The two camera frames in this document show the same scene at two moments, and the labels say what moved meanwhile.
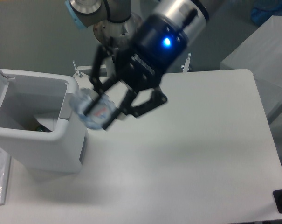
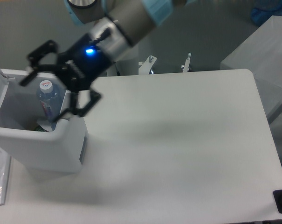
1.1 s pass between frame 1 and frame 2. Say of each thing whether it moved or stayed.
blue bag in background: stayed
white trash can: stayed
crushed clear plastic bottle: moved
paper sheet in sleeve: stayed
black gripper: moved
